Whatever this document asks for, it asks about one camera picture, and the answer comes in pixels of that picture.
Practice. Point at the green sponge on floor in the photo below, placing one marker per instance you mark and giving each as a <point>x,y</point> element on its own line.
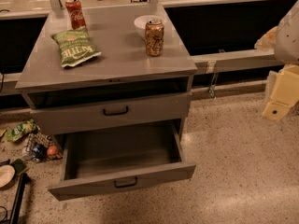
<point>19,166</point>

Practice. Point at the gold soda can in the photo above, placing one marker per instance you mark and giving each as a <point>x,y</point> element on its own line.
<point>154,35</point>

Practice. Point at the white plate on floor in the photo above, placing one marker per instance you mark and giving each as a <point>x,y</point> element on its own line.
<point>7,173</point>

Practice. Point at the blue can in basket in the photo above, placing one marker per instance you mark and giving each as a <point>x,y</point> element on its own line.
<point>38,153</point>

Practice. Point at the green kettle chips bag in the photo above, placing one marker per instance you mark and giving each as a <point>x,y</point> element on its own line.
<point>75,47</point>

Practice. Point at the orange fruit in basket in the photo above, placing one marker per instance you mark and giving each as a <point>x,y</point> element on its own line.
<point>52,152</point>

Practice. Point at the grey drawer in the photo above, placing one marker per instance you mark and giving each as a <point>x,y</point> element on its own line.
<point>121,159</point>
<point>87,117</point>

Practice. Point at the white bowl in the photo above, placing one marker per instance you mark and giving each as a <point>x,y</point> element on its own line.
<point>140,23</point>

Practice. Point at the grey drawer cabinet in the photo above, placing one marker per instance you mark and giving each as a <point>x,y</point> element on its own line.
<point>123,71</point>

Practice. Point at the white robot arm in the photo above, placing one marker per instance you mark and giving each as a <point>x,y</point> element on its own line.
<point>290,22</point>

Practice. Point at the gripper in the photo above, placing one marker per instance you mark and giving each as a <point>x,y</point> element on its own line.
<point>288,37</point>

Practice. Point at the green snack bag on floor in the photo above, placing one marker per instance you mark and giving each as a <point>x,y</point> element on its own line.
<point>20,130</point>

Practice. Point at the grey top drawer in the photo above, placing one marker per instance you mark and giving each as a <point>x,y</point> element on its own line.
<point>87,117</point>

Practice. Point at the wire basket on floor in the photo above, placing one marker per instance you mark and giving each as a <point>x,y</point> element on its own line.
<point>37,138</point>

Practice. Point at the black stand on floor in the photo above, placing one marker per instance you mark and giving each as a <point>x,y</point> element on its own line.
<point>12,216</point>

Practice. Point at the red cola can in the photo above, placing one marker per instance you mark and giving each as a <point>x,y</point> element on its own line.
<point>75,13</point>

